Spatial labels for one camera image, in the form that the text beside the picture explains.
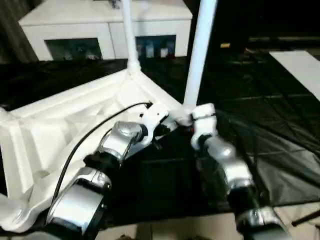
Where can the white plastic table top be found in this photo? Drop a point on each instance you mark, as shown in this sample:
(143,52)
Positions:
(50,130)

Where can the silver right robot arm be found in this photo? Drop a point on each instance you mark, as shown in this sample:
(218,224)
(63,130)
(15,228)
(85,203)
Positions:
(230,162)

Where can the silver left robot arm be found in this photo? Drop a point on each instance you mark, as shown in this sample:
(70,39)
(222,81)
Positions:
(117,140)

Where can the black table mat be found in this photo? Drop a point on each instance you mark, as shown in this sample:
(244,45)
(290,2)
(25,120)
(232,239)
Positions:
(250,112)

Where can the small yellow label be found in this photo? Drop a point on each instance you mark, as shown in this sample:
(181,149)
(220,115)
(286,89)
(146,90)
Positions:
(225,45)

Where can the white flat board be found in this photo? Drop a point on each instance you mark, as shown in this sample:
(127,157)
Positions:
(297,70)

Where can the black cabinet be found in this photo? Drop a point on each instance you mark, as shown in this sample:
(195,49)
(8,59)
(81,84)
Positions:
(262,20)

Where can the white cabinet with glass doors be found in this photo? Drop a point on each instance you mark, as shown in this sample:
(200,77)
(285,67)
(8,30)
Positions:
(75,25)

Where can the black metal table leg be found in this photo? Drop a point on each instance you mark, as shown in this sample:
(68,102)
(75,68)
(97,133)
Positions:
(306,218)

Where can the grey curtain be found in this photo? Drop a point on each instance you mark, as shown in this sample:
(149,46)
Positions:
(15,30)

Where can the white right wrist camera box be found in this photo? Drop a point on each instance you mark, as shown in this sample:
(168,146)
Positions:
(206,120)

